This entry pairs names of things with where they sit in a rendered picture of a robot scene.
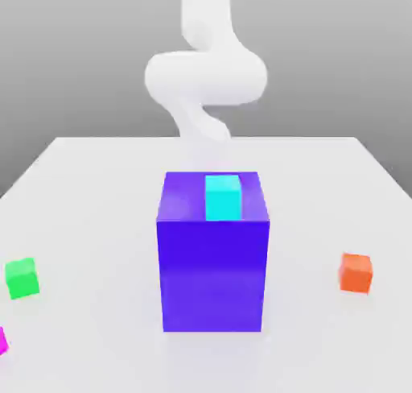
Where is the small cyan cube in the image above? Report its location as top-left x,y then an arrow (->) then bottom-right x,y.
204,174 -> 243,222

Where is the small orange cube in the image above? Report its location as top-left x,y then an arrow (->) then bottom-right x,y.
338,252 -> 373,295

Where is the small green cube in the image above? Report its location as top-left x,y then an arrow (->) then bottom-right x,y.
4,257 -> 40,301

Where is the large purple box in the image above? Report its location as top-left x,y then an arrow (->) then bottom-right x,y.
155,171 -> 270,333

